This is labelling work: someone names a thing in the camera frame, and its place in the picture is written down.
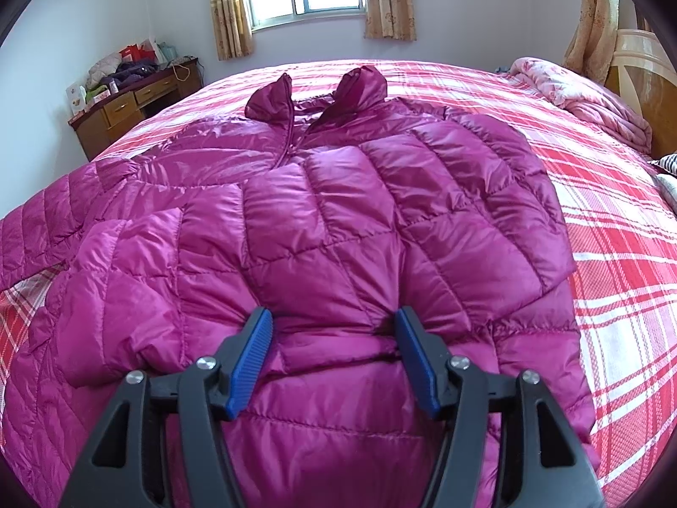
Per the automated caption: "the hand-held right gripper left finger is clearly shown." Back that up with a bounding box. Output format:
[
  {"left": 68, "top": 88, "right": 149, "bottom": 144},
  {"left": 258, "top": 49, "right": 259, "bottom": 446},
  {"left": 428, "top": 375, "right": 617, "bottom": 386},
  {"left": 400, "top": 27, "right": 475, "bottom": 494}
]
[{"left": 58, "top": 307, "right": 275, "bottom": 508}]

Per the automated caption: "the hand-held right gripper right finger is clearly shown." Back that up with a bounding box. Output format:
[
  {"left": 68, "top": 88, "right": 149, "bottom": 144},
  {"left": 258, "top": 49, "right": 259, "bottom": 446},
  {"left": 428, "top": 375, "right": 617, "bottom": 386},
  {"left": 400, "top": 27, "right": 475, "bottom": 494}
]
[{"left": 394, "top": 306, "right": 609, "bottom": 508}]

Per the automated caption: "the magenta quilted down jacket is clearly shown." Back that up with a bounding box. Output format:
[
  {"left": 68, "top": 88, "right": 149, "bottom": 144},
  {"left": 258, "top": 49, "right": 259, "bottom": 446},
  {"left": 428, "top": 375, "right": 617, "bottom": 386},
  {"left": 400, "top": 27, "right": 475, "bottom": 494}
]
[{"left": 0, "top": 66, "right": 601, "bottom": 508}]

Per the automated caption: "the dark clothes pile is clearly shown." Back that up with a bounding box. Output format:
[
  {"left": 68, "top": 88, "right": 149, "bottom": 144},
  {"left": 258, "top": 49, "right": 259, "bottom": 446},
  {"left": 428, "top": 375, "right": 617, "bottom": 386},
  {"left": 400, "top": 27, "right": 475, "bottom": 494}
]
[{"left": 113, "top": 61, "right": 160, "bottom": 91}]

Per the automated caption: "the bed with red plaid sheet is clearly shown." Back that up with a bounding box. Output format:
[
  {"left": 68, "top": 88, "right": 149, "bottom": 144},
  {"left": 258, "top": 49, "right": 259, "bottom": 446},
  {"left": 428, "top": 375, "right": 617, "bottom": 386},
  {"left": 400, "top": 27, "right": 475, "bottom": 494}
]
[{"left": 0, "top": 58, "right": 677, "bottom": 508}]

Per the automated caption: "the wooden desk with drawers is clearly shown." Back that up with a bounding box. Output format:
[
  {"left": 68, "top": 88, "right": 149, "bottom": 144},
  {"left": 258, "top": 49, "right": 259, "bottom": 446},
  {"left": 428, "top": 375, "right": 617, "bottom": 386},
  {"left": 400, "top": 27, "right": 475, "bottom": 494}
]
[{"left": 68, "top": 57, "right": 205, "bottom": 163}]

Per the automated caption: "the grey floral pillow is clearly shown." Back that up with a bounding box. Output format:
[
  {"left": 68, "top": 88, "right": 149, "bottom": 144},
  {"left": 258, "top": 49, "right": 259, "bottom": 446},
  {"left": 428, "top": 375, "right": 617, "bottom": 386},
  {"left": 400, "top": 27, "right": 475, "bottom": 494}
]
[{"left": 656, "top": 174, "right": 677, "bottom": 208}]

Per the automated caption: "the pink folded quilt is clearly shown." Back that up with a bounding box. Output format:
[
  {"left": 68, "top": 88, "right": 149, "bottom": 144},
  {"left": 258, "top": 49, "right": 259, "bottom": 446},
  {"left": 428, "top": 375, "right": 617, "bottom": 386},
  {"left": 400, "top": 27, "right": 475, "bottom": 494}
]
[{"left": 506, "top": 56, "right": 655, "bottom": 147}]

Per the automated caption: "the white cardboard box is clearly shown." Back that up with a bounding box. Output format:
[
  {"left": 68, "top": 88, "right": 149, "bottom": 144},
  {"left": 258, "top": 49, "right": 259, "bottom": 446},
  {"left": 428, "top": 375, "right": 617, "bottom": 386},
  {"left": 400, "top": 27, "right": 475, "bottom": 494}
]
[{"left": 66, "top": 83, "right": 88, "bottom": 118}]

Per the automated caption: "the cream padded garment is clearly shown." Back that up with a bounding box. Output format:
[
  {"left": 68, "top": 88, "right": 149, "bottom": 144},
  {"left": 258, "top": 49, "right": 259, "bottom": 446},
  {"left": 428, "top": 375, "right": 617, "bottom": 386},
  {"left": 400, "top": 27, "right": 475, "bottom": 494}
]
[{"left": 86, "top": 53, "right": 123, "bottom": 88}]

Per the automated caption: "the red paper bag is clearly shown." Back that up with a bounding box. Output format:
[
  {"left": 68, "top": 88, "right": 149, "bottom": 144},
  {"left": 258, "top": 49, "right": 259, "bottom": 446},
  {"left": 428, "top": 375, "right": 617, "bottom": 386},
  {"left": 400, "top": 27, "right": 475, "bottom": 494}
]
[{"left": 119, "top": 41, "right": 157, "bottom": 65}]

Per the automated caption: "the cream and wood headboard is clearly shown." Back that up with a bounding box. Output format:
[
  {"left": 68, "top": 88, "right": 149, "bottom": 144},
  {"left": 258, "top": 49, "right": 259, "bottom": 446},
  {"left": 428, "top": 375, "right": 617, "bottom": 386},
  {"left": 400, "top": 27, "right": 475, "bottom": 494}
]
[{"left": 603, "top": 26, "right": 677, "bottom": 162}]

